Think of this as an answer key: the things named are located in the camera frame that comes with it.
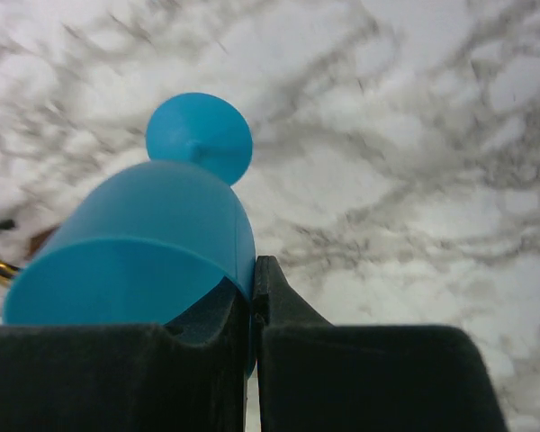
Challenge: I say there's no blue wine glass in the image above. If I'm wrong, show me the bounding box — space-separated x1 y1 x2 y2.
2 92 258 377

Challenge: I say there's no gold wire wine glass rack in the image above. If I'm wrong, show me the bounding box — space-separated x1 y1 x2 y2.
0 219 60 286

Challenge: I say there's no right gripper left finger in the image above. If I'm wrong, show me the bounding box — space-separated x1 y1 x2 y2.
0 281 249 431

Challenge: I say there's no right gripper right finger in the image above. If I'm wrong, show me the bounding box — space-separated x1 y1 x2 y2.
253 256 507 431

